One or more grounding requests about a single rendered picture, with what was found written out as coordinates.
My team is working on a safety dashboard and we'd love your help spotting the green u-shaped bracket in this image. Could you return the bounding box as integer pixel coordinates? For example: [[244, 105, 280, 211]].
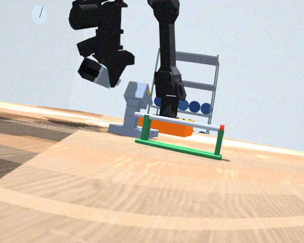
[[134, 115, 224, 160]]

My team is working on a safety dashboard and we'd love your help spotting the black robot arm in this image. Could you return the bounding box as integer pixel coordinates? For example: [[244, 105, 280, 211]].
[[69, 0, 186, 119]]

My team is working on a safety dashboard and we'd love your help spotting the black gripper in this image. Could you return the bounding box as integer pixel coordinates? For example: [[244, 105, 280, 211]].
[[92, 25, 135, 88]]

